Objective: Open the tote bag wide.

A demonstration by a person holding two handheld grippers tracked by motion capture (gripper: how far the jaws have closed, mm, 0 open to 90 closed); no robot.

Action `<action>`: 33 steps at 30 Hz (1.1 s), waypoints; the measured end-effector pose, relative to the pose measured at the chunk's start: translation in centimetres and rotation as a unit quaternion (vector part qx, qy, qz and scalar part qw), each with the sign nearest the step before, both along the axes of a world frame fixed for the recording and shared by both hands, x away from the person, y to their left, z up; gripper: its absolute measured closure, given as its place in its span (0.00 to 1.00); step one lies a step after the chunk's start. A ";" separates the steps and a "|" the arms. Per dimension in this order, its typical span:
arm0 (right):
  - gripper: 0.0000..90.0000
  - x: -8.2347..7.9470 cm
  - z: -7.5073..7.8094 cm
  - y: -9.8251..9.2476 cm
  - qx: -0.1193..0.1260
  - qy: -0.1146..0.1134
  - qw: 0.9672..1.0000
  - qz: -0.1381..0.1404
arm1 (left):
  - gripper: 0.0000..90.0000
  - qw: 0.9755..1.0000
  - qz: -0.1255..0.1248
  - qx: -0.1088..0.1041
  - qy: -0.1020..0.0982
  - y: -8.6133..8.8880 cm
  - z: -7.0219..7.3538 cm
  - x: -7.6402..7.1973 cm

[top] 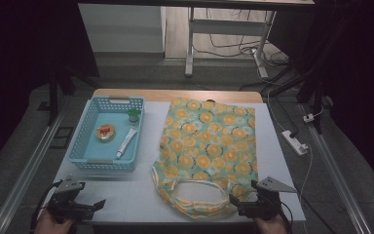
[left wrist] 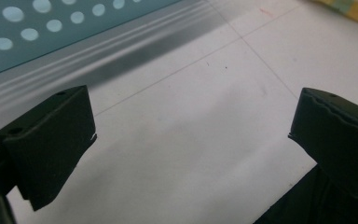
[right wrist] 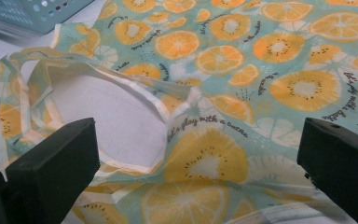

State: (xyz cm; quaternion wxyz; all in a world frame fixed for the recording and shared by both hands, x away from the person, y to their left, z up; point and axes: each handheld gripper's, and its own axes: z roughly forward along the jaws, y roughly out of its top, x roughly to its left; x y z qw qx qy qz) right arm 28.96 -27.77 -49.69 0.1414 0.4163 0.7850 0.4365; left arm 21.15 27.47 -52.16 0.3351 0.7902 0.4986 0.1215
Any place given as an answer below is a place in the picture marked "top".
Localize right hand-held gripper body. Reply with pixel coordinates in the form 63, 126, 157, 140
239, 175, 298, 220

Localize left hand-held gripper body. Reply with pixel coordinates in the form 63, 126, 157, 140
47, 175, 95, 224

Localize blue perforated plastic basket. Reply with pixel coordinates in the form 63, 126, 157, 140
67, 96, 145, 173

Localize round snack packet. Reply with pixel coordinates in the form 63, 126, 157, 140
95, 123, 117, 142

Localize orange-print cloth bag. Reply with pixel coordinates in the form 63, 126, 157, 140
151, 97, 260, 219

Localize white ointment tube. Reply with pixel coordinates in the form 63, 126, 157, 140
115, 127, 138, 160

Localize small green-capped bottle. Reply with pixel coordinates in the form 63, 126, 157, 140
127, 108, 141, 124

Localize person's right hand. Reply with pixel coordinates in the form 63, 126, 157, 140
253, 216, 288, 234

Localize person's left hand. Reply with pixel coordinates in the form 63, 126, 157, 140
33, 209, 76, 234

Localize white table mat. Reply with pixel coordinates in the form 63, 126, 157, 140
43, 100, 307, 226

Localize white power strip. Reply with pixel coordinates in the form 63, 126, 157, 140
280, 129, 310, 157

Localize black stand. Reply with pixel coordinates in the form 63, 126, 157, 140
46, 60, 100, 127
260, 62, 326, 135

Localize wooden board with hole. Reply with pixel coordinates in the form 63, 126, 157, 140
92, 88, 264, 104

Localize black curtain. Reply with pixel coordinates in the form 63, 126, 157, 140
0, 0, 99, 178
268, 0, 374, 198

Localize white-framed desk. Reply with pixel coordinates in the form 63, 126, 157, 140
77, 0, 316, 79

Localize white cabinet panel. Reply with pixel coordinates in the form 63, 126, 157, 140
77, 3, 167, 55

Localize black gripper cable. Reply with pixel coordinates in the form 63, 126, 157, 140
278, 200, 295, 234
28, 180, 63, 234

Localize black floor frame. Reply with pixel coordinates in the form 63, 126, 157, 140
50, 126, 75, 150

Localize aluminium floor rail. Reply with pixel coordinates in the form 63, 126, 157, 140
0, 97, 70, 234
297, 102, 374, 234

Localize thin white cable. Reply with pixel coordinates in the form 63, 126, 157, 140
296, 144, 315, 234

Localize black floor cable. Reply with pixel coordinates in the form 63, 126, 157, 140
238, 64, 302, 138

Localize black cables under desk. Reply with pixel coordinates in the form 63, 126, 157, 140
206, 8, 290, 66

